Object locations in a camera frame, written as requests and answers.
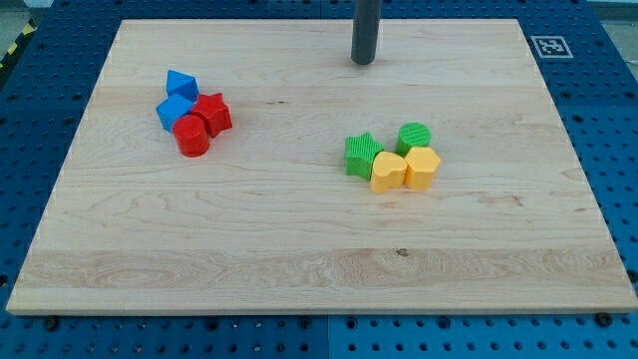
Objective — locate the blue cube block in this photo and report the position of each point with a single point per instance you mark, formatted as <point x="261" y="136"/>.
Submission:
<point x="171" y="109"/>

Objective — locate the yellow hexagon block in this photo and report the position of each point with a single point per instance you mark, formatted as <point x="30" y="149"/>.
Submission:
<point x="423" y="163"/>

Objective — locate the red cylinder block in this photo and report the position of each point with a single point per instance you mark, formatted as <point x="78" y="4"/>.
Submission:
<point x="190" y="135"/>

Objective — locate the red star block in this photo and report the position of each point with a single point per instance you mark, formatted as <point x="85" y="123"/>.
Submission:
<point x="214" y="113"/>

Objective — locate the blue triangular block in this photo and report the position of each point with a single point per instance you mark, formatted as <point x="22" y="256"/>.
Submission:
<point x="178" y="83"/>

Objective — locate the white fiducial marker tag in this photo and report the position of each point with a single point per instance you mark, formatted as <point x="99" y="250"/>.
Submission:
<point x="551" y="47"/>

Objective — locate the light wooden board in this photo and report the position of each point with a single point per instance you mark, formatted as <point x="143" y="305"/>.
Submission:
<point x="267" y="221"/>

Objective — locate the yellow heart block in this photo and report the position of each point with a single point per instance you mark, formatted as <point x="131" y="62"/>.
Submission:
<point x="388" y="171"/>

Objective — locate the green star block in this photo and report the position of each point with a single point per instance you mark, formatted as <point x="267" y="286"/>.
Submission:
<point x="360" y="153"/>

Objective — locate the yellow black hazard tape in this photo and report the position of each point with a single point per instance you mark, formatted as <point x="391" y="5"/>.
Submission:
<point x="17" y="48"/>

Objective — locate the green cylinder block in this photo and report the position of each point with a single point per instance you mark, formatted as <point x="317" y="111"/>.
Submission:
<point x="410" y="135"/>

